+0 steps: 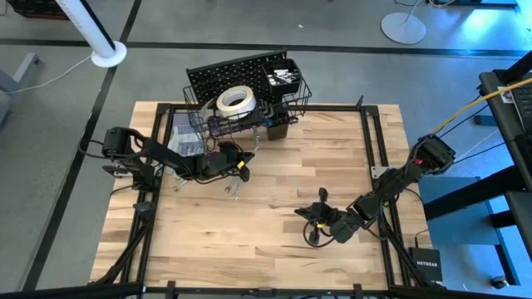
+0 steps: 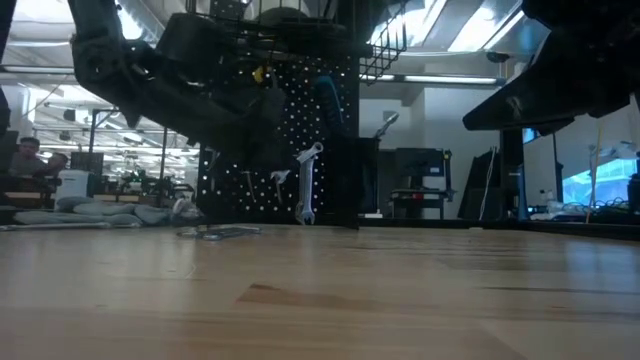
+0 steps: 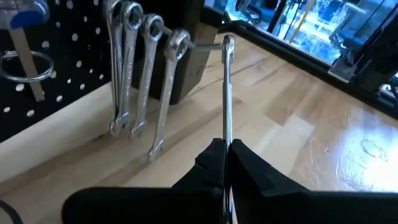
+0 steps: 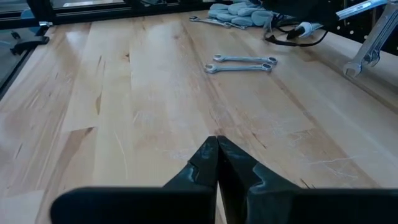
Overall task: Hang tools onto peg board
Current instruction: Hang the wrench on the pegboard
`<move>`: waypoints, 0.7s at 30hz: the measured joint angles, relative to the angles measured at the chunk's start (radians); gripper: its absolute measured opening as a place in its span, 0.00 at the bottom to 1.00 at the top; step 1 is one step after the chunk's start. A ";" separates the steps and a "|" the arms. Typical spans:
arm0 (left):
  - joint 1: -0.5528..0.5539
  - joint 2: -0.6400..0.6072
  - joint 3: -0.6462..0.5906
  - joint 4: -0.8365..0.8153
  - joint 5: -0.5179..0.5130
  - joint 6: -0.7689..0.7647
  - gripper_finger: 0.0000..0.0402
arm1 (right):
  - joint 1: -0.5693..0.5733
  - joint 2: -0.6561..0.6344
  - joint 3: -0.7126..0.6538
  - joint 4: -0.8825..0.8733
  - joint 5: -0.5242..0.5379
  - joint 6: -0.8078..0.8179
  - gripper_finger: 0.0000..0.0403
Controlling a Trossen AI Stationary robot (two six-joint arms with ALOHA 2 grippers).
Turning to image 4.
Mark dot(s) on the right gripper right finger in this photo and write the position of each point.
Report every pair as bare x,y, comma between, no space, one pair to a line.
295,208

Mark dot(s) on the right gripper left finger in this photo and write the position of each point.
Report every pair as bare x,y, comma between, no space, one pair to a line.
140,205

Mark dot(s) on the chrome combination wrench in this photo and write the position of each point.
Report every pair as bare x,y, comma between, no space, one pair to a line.
211,21
382,31
245,58
360,7
239,68
237,26
374,60

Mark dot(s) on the black frame clamp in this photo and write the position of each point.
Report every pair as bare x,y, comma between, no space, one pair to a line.
29,45

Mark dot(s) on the grey work glove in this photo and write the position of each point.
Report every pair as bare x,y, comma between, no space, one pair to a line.
239,12

